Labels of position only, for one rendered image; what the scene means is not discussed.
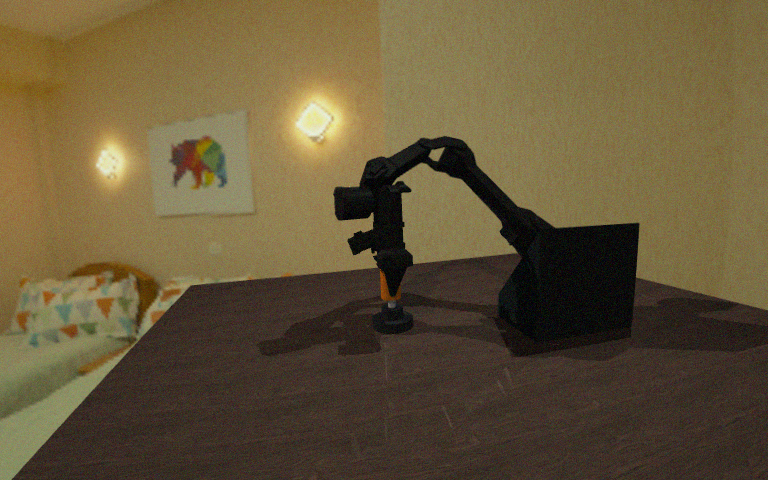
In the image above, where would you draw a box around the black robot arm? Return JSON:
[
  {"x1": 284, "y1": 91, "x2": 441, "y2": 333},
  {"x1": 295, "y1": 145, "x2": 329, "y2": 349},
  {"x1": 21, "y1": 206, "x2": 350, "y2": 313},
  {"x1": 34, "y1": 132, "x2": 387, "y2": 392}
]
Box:
[{"x1": 333, "y1": 136, "x2": 555, "y2": 258}]

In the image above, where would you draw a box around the orange cylindrical knob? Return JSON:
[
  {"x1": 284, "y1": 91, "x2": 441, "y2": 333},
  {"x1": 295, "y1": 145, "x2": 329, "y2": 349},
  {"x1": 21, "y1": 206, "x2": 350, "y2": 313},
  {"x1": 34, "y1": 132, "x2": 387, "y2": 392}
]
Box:
[{"x1": 380, "y1": 269, "x2": 401, "y2": 301}]

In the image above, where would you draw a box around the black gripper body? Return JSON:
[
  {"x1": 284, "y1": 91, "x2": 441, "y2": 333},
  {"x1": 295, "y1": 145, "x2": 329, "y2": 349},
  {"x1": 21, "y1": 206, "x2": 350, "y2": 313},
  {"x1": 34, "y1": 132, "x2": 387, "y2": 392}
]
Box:
[{"x1": 371, "y1": 216, "x2": 413, "y2": 268}]

